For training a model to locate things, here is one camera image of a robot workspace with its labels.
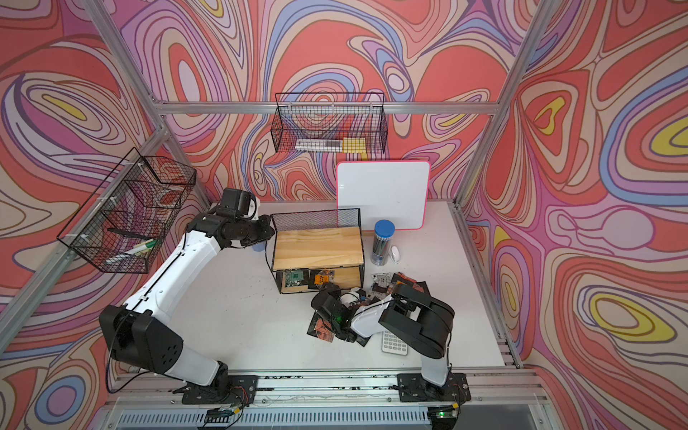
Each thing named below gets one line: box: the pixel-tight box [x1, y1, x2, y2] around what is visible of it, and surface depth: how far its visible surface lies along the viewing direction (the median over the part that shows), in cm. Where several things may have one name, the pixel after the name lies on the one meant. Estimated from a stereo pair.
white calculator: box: [381, 330, 409, 356], surface depth 82 cm
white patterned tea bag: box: [370, 272, 393, 296], surface depth 95 cm
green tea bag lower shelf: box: [283, 269, 305, 288], surface depth 95 cm
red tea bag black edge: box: [306, 310, 336, 344], surface depth 86 cm
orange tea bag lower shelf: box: [314, 274, 329, 285], surface depth 95 cm
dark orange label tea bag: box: [390, 272, 438, 301], surface depth 95 cm
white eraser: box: [390, 245, 401, 265], surface depth 100 cm
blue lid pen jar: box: [370, 218, 396, 267], surface depth 88 cm
